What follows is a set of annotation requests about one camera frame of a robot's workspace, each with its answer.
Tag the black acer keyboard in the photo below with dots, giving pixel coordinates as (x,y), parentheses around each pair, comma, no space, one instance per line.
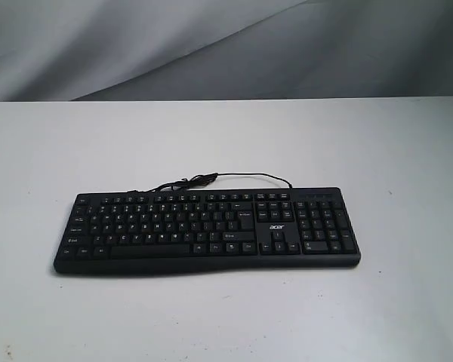
(160,233)

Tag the grey backdrop cloth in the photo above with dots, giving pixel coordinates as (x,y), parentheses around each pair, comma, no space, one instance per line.
(224,50)

